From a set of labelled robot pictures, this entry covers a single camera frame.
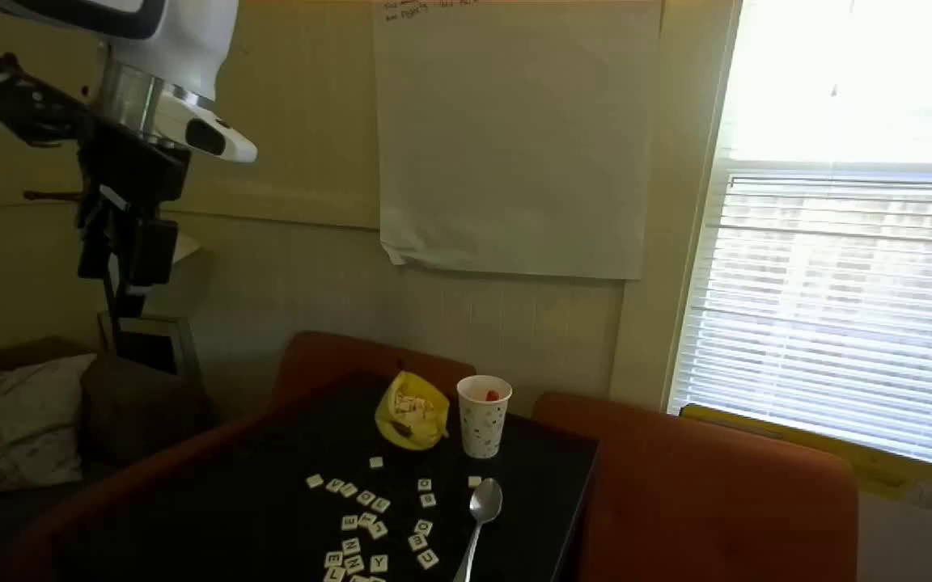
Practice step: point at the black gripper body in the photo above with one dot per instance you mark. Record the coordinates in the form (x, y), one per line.
(128, 183)

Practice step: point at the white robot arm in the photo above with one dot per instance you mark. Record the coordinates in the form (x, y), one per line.
(178, 42)

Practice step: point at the white letter tile V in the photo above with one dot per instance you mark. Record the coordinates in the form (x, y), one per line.
(333, 485)

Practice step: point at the white letter tile I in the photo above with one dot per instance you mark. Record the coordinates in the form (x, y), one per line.
(346, 489)

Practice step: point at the white letter tile O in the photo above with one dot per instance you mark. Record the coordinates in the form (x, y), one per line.
(366, 499)

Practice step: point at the white letter tile L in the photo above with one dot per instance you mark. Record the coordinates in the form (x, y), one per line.
(379, 507)
(332, 575)

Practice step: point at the white letter tile E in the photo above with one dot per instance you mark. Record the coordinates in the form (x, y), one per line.
(414, 542)
(333, 559)

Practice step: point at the white letter tile N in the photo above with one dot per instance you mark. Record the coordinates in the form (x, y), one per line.
(355, 565)
(351, 547)

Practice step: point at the white letter tile J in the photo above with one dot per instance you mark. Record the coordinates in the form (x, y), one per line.
(376, 530)

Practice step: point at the white letter tile Y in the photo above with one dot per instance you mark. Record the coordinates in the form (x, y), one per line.
(379, 565)

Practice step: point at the white letter tile U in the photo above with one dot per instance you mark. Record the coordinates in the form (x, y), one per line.
(429, 559)

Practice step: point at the black framed panel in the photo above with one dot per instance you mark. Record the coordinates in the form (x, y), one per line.
(153, 351)

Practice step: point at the white lamp shade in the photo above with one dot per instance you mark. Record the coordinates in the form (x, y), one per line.
(185, 246)

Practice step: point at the dark thin stand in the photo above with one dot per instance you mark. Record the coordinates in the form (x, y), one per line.
(49, 194)

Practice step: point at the brown wooden side table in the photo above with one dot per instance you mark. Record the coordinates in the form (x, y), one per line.
(22, 351)

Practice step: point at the dark brown cushion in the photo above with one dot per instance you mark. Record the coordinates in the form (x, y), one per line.
(142, 410)

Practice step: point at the white patterned pillow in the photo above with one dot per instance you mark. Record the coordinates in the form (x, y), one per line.
(15, 421)

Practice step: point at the orange upholstered chair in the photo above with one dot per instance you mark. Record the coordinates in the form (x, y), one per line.
(704, 507)
(346, 361)

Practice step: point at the black square table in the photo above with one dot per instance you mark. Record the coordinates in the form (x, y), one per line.
(219, 518)

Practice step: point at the blank white tile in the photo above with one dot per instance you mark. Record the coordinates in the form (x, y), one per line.
(376, 465)
(316, 484)

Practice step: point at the white square tile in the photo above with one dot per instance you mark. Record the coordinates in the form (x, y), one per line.
(366, 518)
(429, 502)
(424, 485)
(351, 521)
(478, 484)
(420, 530)

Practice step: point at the small red object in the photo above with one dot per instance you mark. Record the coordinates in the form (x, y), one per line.
(493, 395)

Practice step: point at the white patterned paper cup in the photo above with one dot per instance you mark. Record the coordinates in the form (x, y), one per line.
(483, 424)

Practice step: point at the large white paper sheet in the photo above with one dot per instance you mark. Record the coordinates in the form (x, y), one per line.
(510, 131)

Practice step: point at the silver metal spoon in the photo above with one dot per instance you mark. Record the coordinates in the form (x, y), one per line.
(483, 502)

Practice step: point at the yellow window sill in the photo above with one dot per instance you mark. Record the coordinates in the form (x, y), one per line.
(769, 433)

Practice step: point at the white window blinds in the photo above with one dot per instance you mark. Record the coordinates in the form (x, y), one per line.
(842, 313)

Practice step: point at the bright glass window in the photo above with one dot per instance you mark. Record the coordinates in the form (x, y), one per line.
(855, 86)

